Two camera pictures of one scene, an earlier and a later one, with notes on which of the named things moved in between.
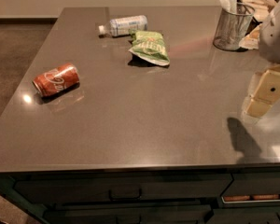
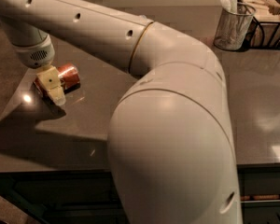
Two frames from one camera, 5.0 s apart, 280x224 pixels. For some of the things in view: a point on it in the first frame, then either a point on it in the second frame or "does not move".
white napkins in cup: (229, 2) does not move
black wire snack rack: (263, 7) does not move
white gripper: (275, 36) → (36, 57)
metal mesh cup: (231, 27) does not move
